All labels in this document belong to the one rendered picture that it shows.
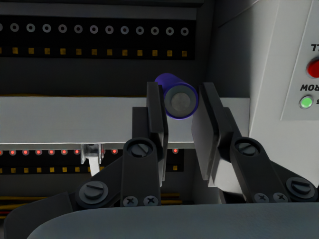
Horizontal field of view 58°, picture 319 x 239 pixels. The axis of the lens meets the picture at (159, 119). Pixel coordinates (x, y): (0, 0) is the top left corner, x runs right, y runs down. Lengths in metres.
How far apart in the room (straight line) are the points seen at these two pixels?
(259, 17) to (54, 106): 0.21
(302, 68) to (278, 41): 0.04
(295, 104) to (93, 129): 0.20
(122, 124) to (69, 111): 0.05
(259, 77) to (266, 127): 0.05
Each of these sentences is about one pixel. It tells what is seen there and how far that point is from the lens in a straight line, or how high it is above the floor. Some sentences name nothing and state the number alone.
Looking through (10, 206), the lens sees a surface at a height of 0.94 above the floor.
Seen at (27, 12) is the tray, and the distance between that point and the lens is 0.43.
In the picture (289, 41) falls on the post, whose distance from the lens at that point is 0.28.
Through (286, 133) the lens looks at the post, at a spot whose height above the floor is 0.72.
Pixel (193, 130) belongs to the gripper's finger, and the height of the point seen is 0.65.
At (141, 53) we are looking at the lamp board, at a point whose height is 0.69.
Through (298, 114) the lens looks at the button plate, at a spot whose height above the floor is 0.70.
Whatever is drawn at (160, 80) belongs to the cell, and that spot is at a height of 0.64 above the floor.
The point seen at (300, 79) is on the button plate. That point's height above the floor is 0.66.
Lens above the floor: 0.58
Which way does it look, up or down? 28 degrees up
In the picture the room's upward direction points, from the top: 177 degrees counter-clockwise
